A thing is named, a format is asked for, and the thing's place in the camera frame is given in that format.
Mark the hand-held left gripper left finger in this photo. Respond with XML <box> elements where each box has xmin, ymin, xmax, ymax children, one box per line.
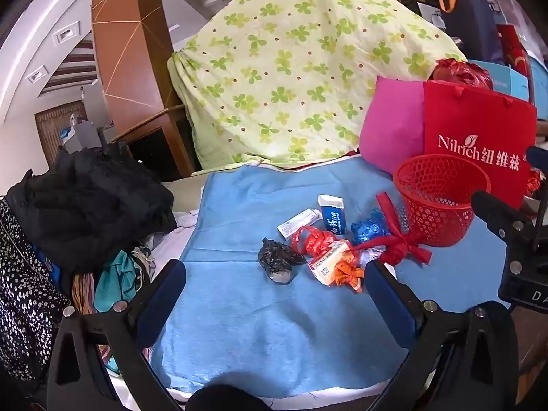
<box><xmin>46</xmin><ymin>259</ymin><xmax>187</xmax><ymax>411</ymax></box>

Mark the red and white carton pack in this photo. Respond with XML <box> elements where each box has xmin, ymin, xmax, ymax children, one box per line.
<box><xmin>307</xmin><ymin>241</ymin><xmax>349</xmax><ymax>287</ymax></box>

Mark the blue foil wrapper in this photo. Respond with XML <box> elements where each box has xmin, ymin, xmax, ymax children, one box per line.
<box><xmin>351</xmin><ymin>208</ymin><xmax>392</xmax><ymax>245</ymax></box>

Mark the orange ribbon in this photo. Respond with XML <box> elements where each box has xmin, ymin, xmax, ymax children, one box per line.
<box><xmin>334</xmin><ymin>252</ymin><xmax>364</xmax><ymax>294</ymax></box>

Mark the brown wooden column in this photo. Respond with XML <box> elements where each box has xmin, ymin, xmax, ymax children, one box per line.
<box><xmin>91</xmin><ymin>0</ymin><xmax>198</xmax><ymax>180</ymax></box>

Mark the striped cloth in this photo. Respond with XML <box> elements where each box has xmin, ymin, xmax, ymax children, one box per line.
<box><xmin>71</xmin><ymin>272</ymin><xmax>97</xmax><ymax>315</ymax></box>

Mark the pink pillow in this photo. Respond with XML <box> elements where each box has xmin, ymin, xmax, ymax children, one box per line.
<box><xmin>359</xmin><ymin>76</ymin><xmax>426</xmax><ymax>176</ymax></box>

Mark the black white dotted cloth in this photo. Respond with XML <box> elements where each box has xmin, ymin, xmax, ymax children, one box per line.
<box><xmin>0</xmin><ymin>197</ymin><xmax>73</xmax><ymax>382</ymax></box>

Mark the wooden door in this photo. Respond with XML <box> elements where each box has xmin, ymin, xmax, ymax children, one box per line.
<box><xmin>34</xmin><ymin>100</ymin><xmax>88</xmax><ymax>155</ymax></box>

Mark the beige cushion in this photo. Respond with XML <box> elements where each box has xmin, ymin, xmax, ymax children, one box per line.
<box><xmin>160</xmin><ymin>175</ymin><xmax>211</xmax><ymax>215</ymax></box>

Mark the green clover print blanket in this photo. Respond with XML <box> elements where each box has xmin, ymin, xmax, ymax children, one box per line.
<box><xmin>167</xmin><ymin>0</ymin><xmax>469</xmax><ymax>170</ymax></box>

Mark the blue and white box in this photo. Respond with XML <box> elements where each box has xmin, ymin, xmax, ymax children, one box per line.
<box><xmin>317</xmin><ymin>195</ymin><xmax>347</xmax><ymax>235</ymax></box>

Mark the red foil wrapper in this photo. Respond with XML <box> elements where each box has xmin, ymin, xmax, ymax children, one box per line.
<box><xmin>291</xmin><ymin>225</ymin><xmax>339</xmax><ymax>262</ymax></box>

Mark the red fabric bag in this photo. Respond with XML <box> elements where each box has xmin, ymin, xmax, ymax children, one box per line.
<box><xmin>422</xmin><ymin>81</ymin><xmax>538</xmax><ymax>210</ymax></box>

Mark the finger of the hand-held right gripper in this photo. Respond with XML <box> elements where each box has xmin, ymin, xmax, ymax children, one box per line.
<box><xmin>471</xmin><ymin>190</ymin><xmax>537</xmax><ymax>250</ymax></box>
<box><xmin>526</xmin><ymin>146</ymin><xmax>548</xmax><ymax>173</ymax></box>

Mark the teal cloth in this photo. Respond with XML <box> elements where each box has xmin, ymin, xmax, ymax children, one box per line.
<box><xmin>93</xmin><ymin>250</ymin><xmax>142</xmax><ymax>313</ymax></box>

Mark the dark blue bag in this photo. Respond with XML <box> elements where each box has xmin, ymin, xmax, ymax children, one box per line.
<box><xmin>437</xmin><ymin>0</ymin><xmax>506</xmax><ymax>65</ymax></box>

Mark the black wrapper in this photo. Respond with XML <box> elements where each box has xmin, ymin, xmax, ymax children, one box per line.
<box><xmin>258</xmin><ymin>237</ymin><xmax>307</xmax><ymax>285</ymax></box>

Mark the blue towel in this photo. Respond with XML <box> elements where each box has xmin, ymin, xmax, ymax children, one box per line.
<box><xmin>150</xmin><ymin>165</ymin><xmax>514</xmax><ymax>397</ymax></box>

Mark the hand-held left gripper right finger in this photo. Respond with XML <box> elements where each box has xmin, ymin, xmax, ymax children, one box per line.
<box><xmin>363</xmin><ymin>260</ymin><xmax>520</xmax><ymax>411</ymax></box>

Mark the red ribbon bow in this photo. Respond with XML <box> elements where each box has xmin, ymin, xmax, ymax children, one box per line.
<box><xmin>351</xmin><ymin>192</ymin><xmax>433</xmax><ymax>266</ymax></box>

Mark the wooden handrail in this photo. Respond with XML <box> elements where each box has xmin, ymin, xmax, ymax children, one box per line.
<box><xmin>109</xmin><ymin>103</ymin><xmax>186</xmax><ymax>143</ymax></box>

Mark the dark patterned cloth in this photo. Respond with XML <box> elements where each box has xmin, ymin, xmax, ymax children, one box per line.
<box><xmin>130</xmin><ymin>246</ymin><xmax>155</xmax><ymax>285</ymax></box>

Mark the grey box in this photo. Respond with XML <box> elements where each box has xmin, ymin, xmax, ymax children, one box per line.
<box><xmin>60</xmin><ymin>120</ymin><xmax>108</xmax><ymax>152</ymax></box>

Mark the white sheet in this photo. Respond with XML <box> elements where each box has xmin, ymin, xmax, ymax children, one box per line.
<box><xmin>150</xmin><ymin>211</ymin><xmax>201</xmax><ymax>277</ymax></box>

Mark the light blue box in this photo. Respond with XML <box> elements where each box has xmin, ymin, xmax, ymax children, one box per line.
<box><xmin>471</xmin><ymin>60</ymin><xmax>536</xmax><ymax>99</ymax></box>

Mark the red mesh basket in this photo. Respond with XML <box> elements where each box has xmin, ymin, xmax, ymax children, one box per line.
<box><xmin>393</xmin><ymin>154</ymin><xmax>492</xmax><ymax>248</ymax></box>

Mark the small white tube box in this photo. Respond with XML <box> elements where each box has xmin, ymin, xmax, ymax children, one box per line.
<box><xmin>277</xmin><ymin>208</ymin><xmax>323</xmax><ymax>240</ymax></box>

